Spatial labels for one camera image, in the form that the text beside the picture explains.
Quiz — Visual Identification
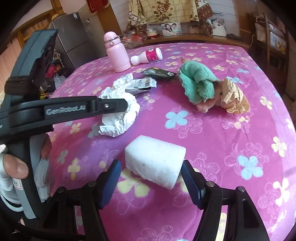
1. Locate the white tissue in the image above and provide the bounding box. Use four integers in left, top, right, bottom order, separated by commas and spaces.
98, 73, 140, 137

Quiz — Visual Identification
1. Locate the white snack pouch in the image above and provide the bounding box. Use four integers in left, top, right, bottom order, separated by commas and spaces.
125, 77, 157, 95

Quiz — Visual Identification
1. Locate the dark green snack packet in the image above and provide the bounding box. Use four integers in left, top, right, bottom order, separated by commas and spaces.
142, 68, 177, 80

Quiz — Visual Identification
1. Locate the white foam block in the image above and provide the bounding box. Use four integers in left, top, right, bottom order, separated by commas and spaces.
125, 135, 186, 190

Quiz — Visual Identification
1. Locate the teal green towel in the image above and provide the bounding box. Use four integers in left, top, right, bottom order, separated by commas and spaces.
178, 60, 220, 104

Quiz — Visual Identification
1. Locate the gloved left hand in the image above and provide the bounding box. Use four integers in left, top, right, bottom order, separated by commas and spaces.
0, 143, 53, 204

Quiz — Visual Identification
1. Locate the pink thermos bottle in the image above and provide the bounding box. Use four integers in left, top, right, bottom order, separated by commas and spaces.
103, 31, 131, 73

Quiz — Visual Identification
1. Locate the grey refrigerator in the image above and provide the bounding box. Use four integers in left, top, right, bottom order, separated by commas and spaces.
50, 12, 106, 72

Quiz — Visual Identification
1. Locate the wooden low cabinet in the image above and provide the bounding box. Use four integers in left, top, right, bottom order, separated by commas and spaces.
136, 34, 250, 50

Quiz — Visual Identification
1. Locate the white pink plastic bottle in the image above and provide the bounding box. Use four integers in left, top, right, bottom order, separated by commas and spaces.
130, 48, 163, 66

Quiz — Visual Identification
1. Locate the floral beige hanging cloth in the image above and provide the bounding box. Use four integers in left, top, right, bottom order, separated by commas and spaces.
126, 0, 214, 35

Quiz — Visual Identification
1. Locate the framed photo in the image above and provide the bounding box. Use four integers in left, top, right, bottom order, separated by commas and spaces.
161, 22, 182, 37

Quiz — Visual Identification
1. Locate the pink floral tablecloth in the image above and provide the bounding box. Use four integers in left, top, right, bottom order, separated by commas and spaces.
49, 43, 295, 240

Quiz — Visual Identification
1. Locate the wooden chair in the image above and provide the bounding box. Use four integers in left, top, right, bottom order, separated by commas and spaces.
251, 13, 290, 94

